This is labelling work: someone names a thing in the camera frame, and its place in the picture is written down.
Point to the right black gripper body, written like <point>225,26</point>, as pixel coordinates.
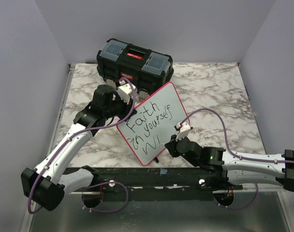
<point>174,152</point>

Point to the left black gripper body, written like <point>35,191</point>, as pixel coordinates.
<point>120,108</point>

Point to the pink framed whiteboard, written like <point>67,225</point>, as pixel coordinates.
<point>152,126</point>

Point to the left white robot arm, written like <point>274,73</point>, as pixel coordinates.
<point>47,184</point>

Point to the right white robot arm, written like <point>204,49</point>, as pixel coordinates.
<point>238,168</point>

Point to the blue tape piece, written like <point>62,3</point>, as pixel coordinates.
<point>163,171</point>

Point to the black plastic toolbox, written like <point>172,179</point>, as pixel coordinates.
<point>146,69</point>

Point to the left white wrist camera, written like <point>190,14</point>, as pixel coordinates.
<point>125,91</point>

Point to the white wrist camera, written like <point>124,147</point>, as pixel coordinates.
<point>182,130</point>
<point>125,91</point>

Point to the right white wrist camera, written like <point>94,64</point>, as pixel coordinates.
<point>182,130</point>

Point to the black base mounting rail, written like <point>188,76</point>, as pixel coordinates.
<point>179,184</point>

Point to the aluminium frame rail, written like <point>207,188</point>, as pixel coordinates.
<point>27,219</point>

